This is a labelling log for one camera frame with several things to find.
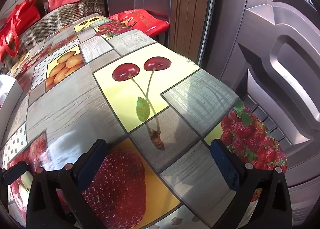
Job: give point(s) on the red tote bag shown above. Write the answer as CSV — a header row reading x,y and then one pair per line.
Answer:
x,y
17,21

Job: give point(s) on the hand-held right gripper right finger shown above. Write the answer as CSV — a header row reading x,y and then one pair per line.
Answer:
x,y
225,166

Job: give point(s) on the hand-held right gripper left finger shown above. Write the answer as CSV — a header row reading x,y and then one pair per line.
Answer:
x,y
92,164

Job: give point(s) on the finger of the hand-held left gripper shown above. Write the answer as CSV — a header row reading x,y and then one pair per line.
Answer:
x,y
13,172

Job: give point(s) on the plaid fabric covered seat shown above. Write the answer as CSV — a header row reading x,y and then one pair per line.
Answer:
x,y
62,16

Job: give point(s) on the red printed shopping bag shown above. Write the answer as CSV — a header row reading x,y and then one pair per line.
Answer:
x,y
140,21

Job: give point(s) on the white cardboard box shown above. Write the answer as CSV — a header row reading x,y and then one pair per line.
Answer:
x,y
10,88

